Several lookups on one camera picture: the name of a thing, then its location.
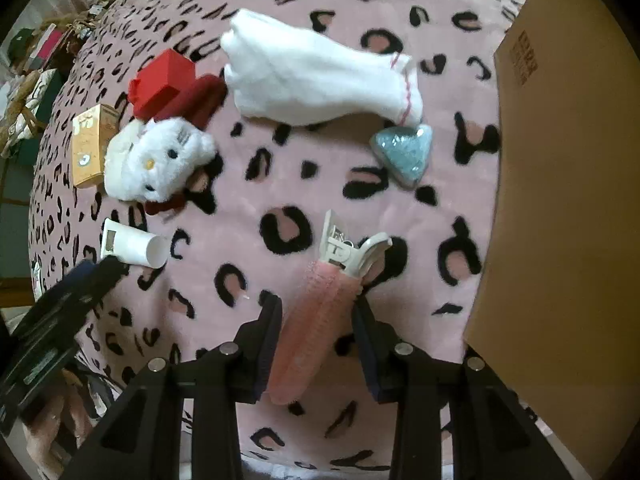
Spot large brown cardboard box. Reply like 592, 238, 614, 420
462, 0, 636, 480

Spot blue triangular sponge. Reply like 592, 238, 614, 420
369, 124, 433, 188

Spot red gift box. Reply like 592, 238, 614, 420
128, 50, 201, 121

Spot green cap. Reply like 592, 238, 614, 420
7, 29, 32, 63

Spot white plastic tube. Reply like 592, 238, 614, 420
100, 218, 171, 268

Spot pink leopard print blanket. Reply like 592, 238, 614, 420
27, 0, 541, 473

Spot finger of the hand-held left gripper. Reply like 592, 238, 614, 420
37, 256, 128, 311

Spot white cloth pile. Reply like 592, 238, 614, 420
0, 67, 63, 156

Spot small tan cardboard box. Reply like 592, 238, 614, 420
71, 105, 121, 189

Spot pink box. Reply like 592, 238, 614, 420
27, 27, 66, 68

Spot dark red cloth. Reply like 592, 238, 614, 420
160, 74, 228, 129

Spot pink hair roller white clip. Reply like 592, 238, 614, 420
265, 209, 393, 406

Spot white cat plush toy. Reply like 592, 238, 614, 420
104, 115, 218, 217

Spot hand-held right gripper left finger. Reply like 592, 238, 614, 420
60, 292, 284, 480

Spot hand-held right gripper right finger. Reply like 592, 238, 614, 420
350, 296, 576, 480

